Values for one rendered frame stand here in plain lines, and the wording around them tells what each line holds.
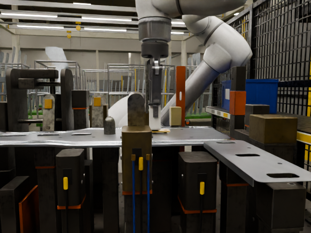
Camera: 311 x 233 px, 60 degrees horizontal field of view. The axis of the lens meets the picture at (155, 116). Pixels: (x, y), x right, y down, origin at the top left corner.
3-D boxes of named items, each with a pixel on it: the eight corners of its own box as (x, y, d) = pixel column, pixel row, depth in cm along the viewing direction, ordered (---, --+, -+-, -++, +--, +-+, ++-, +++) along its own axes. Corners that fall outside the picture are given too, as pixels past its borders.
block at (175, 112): (170, 215, 91) (171, 107, 87) (168, 211, 94) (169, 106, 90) (180, 215, 91) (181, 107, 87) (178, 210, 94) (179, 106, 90)
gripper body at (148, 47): (171, 40, 70) (170, 76, 71) (166, 45, 78) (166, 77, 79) (141, 39, 69) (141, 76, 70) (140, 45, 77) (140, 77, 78)
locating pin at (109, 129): (103, 140, 73) (102, 116, 73) (104, 138, 77) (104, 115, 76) (115, 140, 74) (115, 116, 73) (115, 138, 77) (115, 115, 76)
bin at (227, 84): (233, 113, 104) (235, 79, 102) (220, 107, 134) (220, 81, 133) (278, 113, 103) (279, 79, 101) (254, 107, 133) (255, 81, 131)
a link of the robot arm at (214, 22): (197, 0, 114) (221, 20, 111) (206, 7, 130) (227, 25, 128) (178, 26, 119) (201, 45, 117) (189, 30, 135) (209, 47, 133)
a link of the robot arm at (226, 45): (135, 134, 157) (162, 160, 154) (121, 142, 142) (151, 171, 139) (225, 22, 126) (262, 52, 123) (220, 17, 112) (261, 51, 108)
